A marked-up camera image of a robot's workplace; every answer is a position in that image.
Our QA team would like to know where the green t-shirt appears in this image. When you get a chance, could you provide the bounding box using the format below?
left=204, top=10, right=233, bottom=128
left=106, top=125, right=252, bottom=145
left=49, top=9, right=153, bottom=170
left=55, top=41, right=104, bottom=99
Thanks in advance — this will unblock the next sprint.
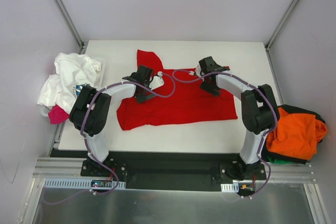
left=267, top=156, right=291, bottom=164

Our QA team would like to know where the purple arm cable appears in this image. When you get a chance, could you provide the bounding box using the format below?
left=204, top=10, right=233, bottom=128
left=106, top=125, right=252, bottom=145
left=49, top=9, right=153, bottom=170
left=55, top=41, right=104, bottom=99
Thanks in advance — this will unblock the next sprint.
left=41, top=71, right=176, bottom=205
left=172, top=69, right=279, bottom=156

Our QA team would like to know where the pink t-shirt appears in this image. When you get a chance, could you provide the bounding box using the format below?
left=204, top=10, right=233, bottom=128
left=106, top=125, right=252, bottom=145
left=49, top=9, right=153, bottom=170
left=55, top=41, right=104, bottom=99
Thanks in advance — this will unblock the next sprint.
left=48, top=105, right=69, bottom=125

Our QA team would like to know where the white slotted cable duct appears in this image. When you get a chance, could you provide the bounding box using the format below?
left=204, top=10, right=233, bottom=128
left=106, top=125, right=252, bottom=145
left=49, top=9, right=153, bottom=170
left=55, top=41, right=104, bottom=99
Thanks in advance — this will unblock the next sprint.
left=44, top=178, right=126, bottom=190

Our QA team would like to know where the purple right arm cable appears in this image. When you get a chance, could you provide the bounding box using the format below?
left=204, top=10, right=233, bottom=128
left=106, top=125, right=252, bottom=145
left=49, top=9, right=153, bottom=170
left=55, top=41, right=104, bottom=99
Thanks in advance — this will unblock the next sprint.
left=172, top=69, right=279, bottom=156

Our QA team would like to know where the aluminium frame post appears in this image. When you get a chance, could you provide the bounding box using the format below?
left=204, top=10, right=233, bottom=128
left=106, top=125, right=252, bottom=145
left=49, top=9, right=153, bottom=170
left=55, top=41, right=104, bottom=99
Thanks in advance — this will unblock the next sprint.
left=54, top=0, right=87, bottom=54
left=265, top=0, right=301, bottom=52

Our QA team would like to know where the aluminium front rail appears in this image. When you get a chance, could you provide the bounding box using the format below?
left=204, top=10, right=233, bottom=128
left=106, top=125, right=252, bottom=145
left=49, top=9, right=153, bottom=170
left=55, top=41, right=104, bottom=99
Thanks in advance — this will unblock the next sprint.
left=33, top=157, right=317, bottom=184

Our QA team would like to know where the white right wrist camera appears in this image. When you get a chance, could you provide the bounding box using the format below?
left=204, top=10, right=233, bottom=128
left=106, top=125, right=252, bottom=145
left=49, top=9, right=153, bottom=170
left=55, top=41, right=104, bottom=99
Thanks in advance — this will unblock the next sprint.
left=195, top=65, right=204, bottom=77

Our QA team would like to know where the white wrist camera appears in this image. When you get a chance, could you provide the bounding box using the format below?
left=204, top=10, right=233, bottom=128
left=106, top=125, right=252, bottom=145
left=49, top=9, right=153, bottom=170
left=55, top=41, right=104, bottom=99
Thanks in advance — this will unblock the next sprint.
left=149, top=71, right=164, bottom=90
left=195, top=65, right=204, bottom=77

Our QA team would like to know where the right aluminium frame post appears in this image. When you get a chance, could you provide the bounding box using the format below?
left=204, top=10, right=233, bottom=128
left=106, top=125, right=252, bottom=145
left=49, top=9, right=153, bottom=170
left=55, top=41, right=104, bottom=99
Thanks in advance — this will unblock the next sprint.
left=265, top=0, right=301, bottom=52

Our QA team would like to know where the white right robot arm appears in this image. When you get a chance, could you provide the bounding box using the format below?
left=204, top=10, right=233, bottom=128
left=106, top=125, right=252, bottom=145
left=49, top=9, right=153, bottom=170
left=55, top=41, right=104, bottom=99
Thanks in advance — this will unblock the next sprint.
left=195, top=56, right=279, bottom=179

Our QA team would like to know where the white daisy print t-shirt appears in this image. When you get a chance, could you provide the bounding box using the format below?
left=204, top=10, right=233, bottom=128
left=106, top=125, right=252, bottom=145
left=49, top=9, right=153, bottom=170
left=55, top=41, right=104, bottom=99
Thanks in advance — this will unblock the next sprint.
left=37, top=52, right=103, bottom=114

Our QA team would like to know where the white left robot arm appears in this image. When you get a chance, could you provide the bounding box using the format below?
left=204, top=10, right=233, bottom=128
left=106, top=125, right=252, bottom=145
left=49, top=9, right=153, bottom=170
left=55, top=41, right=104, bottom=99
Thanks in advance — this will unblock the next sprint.
left=69, top=65, right=155, bottom=176

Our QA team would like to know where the red t-shirt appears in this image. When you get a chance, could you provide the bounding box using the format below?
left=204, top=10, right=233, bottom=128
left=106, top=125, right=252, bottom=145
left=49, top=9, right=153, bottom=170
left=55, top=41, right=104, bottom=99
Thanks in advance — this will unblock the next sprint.
left=117, top=50, right=238, bottom=131

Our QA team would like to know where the left aluminium frame post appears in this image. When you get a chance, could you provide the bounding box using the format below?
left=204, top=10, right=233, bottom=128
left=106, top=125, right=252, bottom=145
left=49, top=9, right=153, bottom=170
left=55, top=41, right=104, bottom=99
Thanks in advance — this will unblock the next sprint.
left=54, top=0, right=87, bottom=54

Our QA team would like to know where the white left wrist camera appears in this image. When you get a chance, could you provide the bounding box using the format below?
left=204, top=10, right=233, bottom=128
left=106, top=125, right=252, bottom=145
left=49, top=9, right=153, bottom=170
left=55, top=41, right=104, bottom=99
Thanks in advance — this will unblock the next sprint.
left=149, top=71, right=164, bottom=90

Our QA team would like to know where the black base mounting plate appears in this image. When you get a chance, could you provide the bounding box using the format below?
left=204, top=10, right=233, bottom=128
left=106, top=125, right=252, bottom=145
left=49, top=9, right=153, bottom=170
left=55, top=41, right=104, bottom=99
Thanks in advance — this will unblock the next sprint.
left=80, top=152, right=266, bottom=191

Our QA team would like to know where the small white cable duct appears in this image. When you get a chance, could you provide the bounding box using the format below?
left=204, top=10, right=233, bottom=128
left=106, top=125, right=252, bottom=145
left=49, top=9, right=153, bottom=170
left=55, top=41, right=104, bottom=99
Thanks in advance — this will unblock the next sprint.
left=220, top=183, right=239, bottom=193

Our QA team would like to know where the black t-shirt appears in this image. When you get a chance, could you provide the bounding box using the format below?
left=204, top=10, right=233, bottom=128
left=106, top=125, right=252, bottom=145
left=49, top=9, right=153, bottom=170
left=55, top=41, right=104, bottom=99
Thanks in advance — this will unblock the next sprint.
left=262, top=104, right=326, bottom=165

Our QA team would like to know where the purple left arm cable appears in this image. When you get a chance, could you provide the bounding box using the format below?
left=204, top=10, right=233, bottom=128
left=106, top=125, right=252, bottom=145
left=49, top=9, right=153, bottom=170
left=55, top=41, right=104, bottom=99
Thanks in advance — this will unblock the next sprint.
left=41, top=71, right=176, bottom=205

